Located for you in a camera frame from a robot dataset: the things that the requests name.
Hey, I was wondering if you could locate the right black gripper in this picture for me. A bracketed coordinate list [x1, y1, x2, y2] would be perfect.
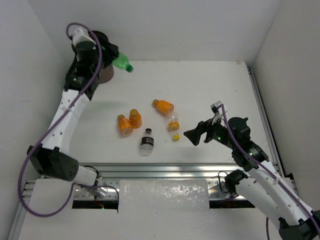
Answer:
[183, 113, 237, 150]

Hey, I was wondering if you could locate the green plastic bottle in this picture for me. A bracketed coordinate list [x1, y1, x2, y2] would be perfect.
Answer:
[112, 52, 134, 73]

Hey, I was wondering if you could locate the clear bottle yellow cap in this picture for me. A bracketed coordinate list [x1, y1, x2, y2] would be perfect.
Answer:
[165, 112, 180, 142]

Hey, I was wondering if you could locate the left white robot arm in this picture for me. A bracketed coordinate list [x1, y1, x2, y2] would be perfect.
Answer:
[27, 40, 119, 186]

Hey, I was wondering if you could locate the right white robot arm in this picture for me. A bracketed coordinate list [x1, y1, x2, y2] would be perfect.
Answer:
[184, 117, 320, 240]

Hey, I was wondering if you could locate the brown plastic waste bin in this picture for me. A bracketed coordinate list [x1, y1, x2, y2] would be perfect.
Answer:
[71, 30, 115, 85]

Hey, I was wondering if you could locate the orange bottle far centre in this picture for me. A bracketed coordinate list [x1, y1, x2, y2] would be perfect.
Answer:
[152, 99, 175, 115]

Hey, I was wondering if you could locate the orange bottle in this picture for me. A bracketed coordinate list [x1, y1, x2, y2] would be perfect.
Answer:
[152, 99, 175, 115]
[129, 109, 142, 129]
[117, 114, 133, 137]

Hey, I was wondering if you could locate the clear bottle black label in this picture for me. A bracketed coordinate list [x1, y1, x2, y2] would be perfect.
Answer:
[139, 128, 154, 157]

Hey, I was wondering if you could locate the orange bottle left inner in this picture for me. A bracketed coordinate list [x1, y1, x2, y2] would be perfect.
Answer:
[129, 109, 142, 129]

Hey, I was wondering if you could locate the orange bottle left outer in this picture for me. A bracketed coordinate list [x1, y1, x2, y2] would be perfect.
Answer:
[117, 114, 133, 137]

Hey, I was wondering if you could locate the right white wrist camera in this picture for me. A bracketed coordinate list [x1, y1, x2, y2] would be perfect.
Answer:
[210, 100, 225, 124]

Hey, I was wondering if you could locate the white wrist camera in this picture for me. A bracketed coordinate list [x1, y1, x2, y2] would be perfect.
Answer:
[210, 100, 225, 124]
[71, 27, 97, 49]

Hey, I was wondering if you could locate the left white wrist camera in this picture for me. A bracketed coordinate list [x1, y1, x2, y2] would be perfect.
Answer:
[71, 27, 97, 49]

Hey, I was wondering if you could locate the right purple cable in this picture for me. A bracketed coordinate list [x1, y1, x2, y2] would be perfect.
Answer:
[217, 104, 320, 240]

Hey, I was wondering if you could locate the purple cable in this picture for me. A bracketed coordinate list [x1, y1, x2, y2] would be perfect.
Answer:
[17, 22, 120, 218]
[217, 104, 320, 240]

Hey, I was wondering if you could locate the aluminium front rail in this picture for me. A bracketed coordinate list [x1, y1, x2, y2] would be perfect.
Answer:
[83, 163, 240, 179]

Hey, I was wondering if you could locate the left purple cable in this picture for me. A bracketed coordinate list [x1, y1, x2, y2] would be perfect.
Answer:
[17, 22, 120, 218]

